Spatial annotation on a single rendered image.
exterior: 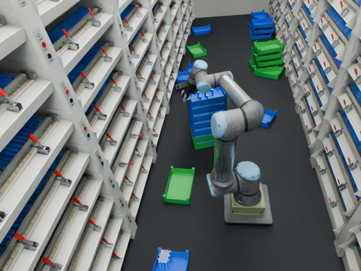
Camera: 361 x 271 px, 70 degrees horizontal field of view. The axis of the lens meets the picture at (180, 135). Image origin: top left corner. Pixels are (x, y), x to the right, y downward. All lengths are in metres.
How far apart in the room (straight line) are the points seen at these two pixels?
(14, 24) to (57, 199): 0.65
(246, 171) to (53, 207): 1.10
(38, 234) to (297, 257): 1.47
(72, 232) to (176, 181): 1.09
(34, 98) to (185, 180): 1.45
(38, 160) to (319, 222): 1.74
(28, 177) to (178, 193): 1.31
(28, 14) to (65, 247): 0.90
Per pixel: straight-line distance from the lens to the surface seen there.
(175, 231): 1.95
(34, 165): 1.05
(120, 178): 1.67
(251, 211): 1.89
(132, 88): 1.85
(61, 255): 1.28
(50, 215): 1.15
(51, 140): 1.12
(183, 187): 2.13
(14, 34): 0.99
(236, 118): 1.17
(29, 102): 1.00
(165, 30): 2.93
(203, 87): 1.68
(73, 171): 1.25
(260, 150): 2.40
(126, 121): 1.73
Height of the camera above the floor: 1.72
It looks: 42 degrees down
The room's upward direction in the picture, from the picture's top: 9 degrees counter-clockwise
